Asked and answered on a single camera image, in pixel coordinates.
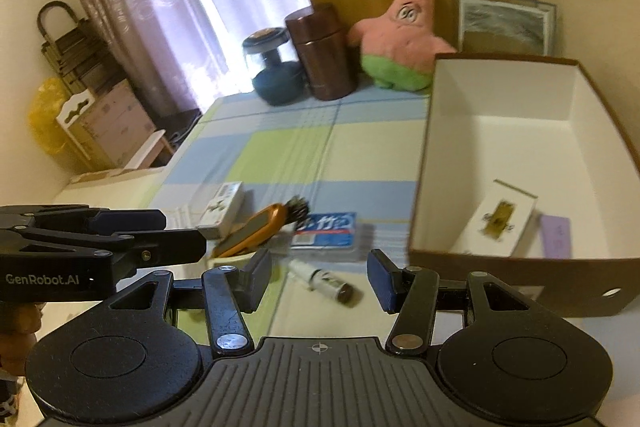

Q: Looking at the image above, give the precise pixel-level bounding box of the wooden stool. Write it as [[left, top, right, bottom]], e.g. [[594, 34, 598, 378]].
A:
[[122, 129, 176, 170]]

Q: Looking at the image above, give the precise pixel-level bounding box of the yellow plastic bag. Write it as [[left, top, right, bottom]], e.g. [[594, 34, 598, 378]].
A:
[[27, 77, 73, 158]]

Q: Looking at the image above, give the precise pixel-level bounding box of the small white carton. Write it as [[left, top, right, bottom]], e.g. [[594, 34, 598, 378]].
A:
[[196, 181, 245, 239]]

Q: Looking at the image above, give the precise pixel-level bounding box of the brown cardboard carton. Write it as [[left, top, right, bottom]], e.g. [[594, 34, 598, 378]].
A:
[[55, 79, 158, 170]]

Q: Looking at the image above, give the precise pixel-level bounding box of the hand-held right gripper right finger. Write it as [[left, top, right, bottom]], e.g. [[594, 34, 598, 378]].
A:
[[367, 249, 533, 355]]

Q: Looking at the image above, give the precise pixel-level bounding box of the brown cardboard box white inside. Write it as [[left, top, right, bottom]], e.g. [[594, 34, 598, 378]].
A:
[[407, 52, 633, 319]]

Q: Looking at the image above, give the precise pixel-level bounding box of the white card box yellow print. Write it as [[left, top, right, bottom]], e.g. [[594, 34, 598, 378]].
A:
[[462, 179, 540, 258]]

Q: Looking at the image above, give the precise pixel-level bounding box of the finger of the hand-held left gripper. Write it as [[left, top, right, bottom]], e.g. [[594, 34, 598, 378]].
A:
[[0, 204, 167, 238], [0, 227, 207, 268]]

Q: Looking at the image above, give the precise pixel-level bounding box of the pink starfish plush toy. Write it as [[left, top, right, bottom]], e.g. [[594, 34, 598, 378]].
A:
[[347, 0, 458, 92]]

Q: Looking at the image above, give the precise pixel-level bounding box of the orange handled tool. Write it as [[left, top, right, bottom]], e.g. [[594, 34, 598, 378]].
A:
[[209, 203, 296, 259]]

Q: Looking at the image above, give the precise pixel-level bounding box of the dark dumbbell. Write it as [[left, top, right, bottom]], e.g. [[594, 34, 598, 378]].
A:
[[242, 28, 304, 106]]

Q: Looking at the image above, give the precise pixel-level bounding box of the checked tablecloth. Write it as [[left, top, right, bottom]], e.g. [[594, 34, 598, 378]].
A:
[[50, 88, 471, 348]]

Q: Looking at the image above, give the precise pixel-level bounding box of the framed picture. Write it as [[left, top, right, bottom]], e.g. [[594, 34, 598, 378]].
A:
[[452, 0, 558, 58]]

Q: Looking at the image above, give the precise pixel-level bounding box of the purple flat item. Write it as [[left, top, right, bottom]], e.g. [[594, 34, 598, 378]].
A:
[[539, 213, 573, 260]]

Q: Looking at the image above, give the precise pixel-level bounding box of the brown cylindrical canister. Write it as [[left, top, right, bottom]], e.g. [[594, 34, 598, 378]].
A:
[[285, 3, 358, 101]]

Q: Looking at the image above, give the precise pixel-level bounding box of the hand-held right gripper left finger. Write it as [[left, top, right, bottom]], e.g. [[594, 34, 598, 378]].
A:
[[107, 249, 273, 355]]

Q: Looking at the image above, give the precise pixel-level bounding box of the blue packet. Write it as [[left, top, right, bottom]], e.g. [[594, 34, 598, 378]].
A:
[[291, 212, 362, 260]]

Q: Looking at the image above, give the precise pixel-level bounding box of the person's left hand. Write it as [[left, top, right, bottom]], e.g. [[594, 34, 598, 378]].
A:
[[0, 302, 45, 379]]

